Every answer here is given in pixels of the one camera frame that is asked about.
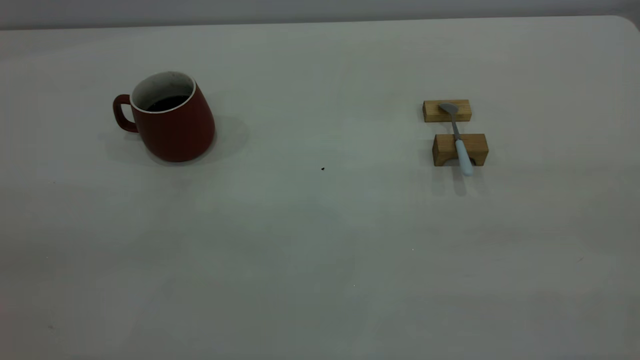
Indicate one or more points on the red ceramic mug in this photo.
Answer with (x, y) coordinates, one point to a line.
(175, 130)

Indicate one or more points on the flat rectangular wooden block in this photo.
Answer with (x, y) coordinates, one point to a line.
(432, 112)

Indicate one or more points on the arched wooden block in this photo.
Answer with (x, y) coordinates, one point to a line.
(477, 147)

